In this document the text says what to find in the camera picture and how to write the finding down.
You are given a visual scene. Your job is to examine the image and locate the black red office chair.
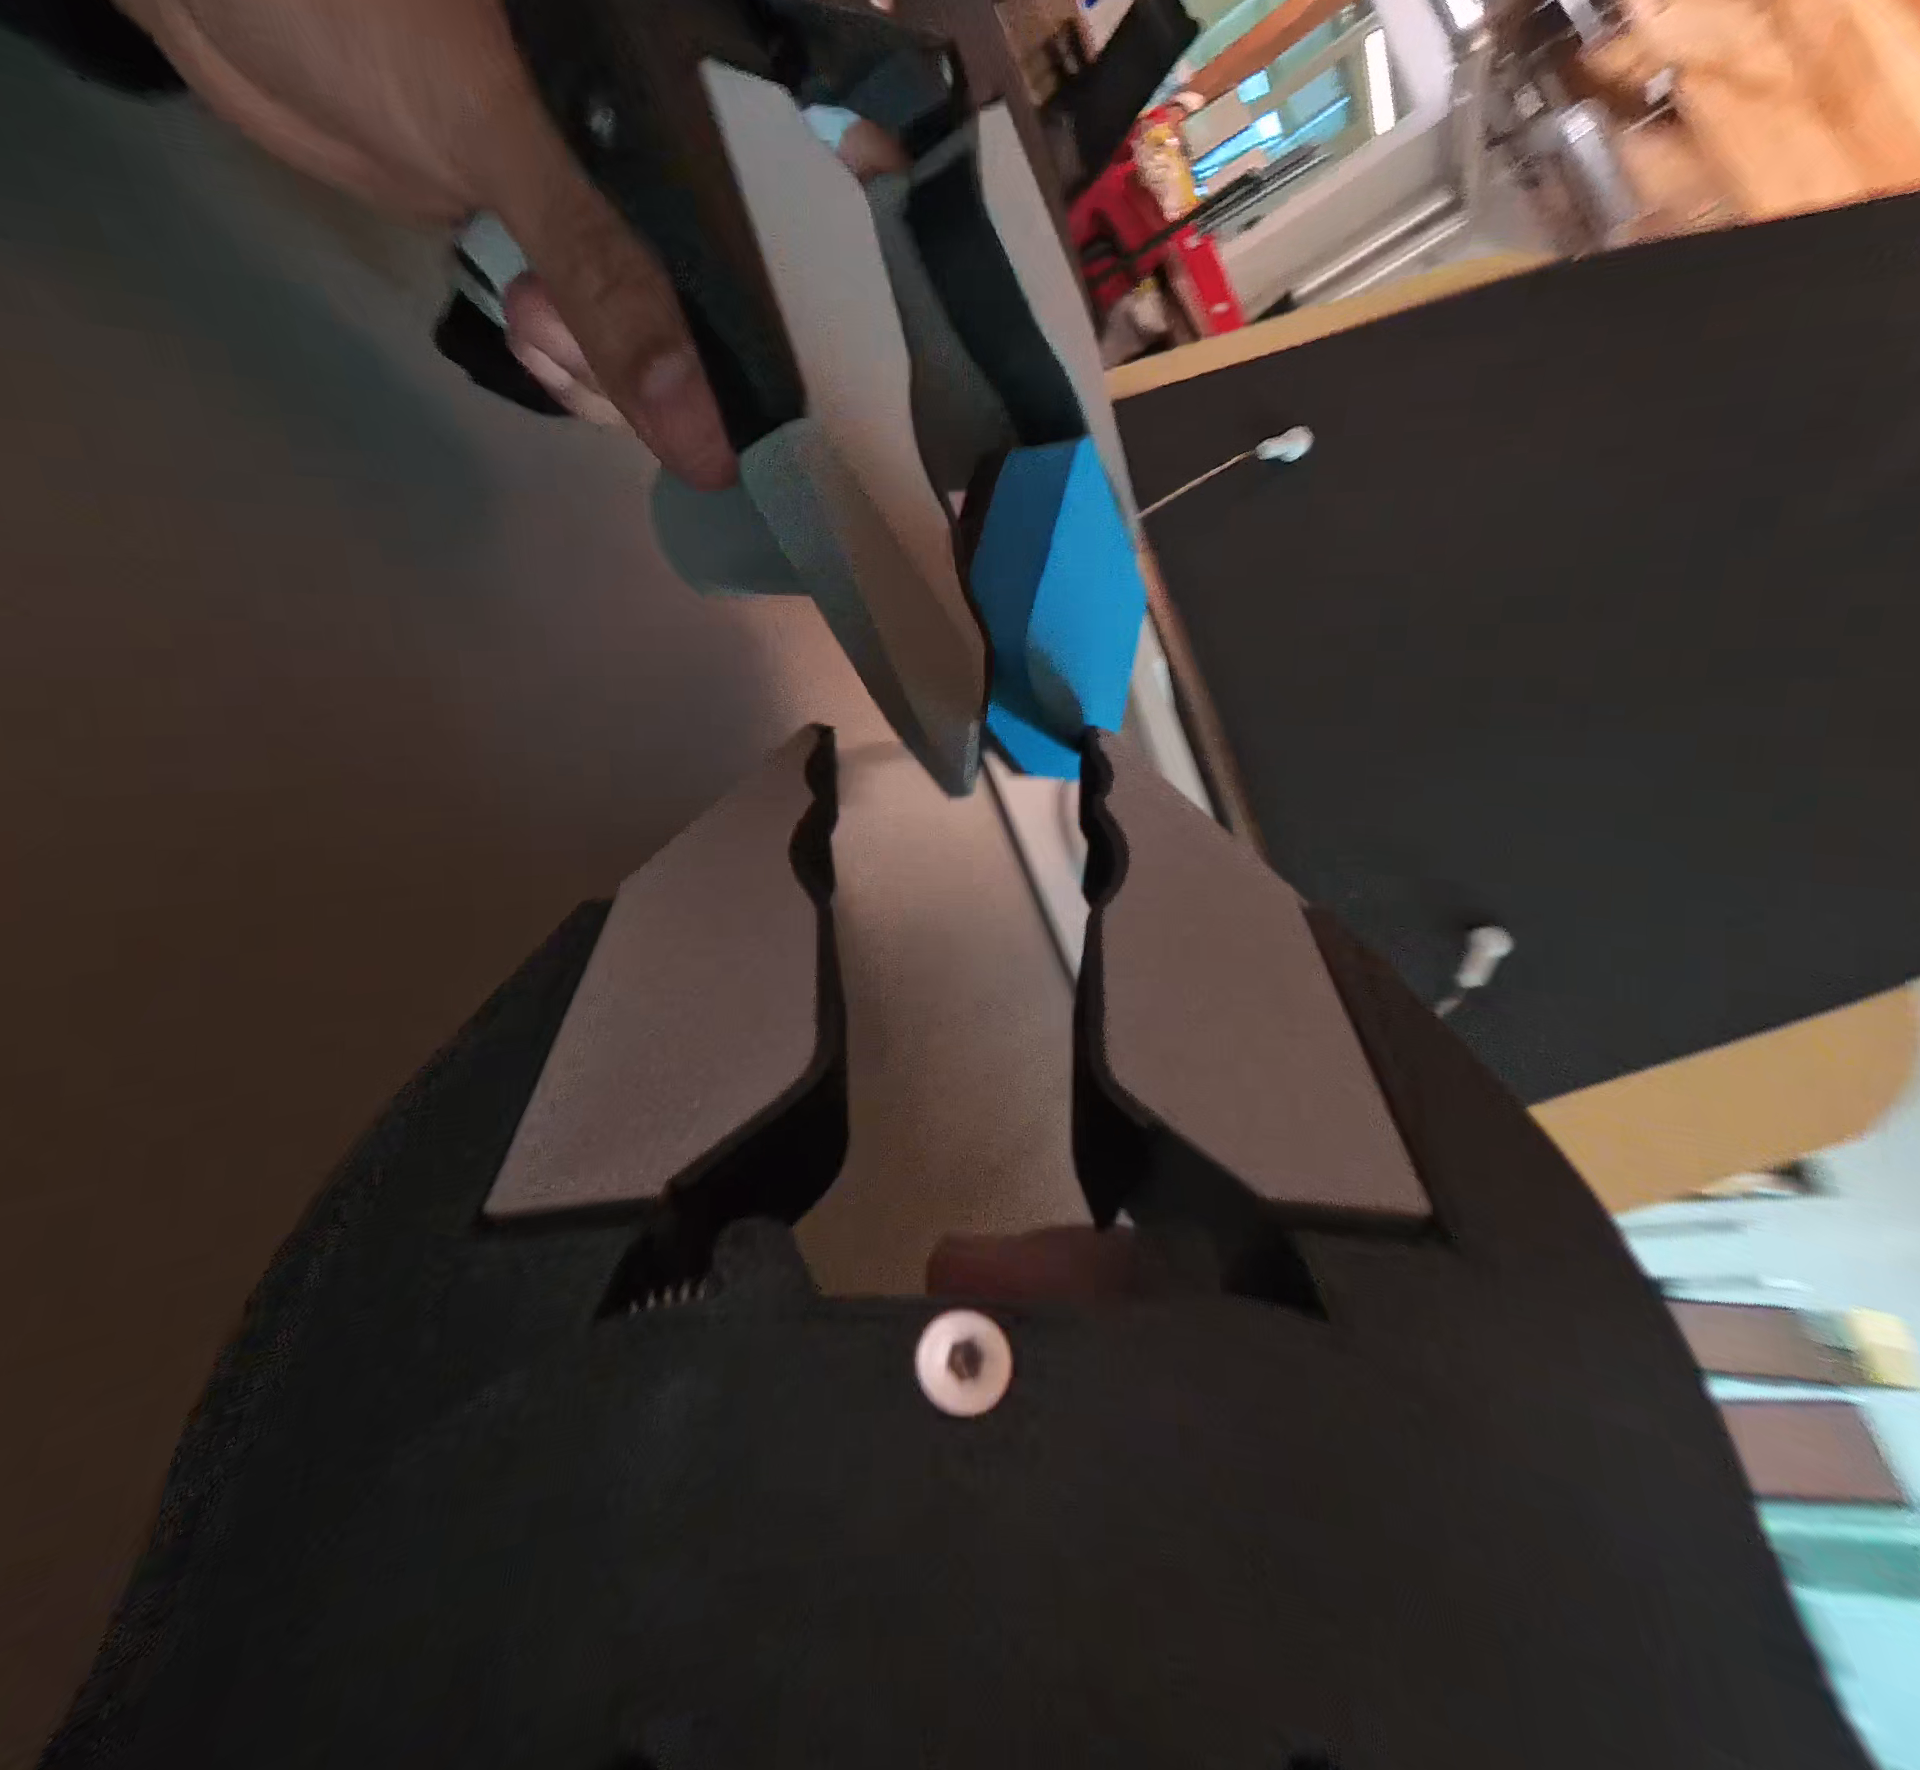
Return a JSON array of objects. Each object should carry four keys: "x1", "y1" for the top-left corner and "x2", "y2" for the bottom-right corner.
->
[{"x1": 1068, "y1": 103, "x2": 1250, "y2": 345}]

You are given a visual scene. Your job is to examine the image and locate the white-tipped page holder pin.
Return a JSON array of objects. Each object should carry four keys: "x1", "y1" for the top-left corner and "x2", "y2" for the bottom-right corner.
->
[
  {"x1": 1428, "y1": 922, "x2": 1516, "y2": 1022},
  {"x1": 1136, "y1": 424, "x2": 1316, "y2": 523}
]

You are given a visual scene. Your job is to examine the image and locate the black wooden book stand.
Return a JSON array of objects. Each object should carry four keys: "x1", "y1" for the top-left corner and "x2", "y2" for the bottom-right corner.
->
[{"x1": 1102, "y1": 191, "x2": 1920, "y2": 1214}]

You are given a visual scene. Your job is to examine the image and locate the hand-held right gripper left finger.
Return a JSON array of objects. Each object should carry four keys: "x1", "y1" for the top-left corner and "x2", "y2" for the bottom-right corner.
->
[{"x1": 476, "y1": 725, "x2": 851, "y2": 1230}]

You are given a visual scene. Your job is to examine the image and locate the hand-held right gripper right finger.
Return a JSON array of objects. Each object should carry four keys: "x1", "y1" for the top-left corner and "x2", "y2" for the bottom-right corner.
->
[{"x1": 1068, "y1": 729, "x2": 1436, "y2": 1237}]

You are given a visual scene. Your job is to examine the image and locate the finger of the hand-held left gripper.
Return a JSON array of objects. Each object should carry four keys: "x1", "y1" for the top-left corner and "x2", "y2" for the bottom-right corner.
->
[
  {"x1": 900, "y1": 103, "x2": 1142, "y2": 526},
  {"x1": 647, "y1": 57, "x2": 992, "y2": 800}
]

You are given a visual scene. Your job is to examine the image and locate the blue black foam eraser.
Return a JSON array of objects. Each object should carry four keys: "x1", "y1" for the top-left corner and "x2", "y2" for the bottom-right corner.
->
[{"x1": 957, "y1": 438, "x2": 1151, "y2": 781}]

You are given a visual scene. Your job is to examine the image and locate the person's left hand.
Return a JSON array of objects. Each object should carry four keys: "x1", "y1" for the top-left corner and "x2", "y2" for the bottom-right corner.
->
[{"x1": 42, "y1": 0, "x2": 739, "y2": 493}]

